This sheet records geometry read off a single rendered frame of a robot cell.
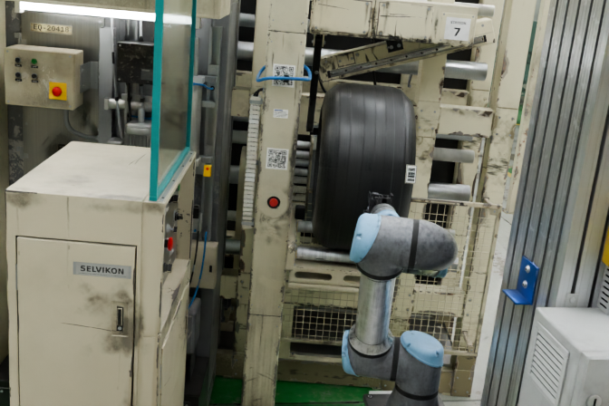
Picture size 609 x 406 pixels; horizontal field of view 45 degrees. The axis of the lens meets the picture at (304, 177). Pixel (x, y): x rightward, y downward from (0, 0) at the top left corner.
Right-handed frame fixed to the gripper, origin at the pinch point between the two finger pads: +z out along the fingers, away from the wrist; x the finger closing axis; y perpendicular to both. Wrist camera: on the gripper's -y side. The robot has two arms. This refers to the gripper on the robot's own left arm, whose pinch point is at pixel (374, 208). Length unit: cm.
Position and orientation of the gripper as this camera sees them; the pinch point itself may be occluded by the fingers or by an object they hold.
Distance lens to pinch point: 237.7
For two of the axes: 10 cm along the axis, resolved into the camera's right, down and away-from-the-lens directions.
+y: 0.9, -9.8, -1.5
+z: -0.1, -1.5, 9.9
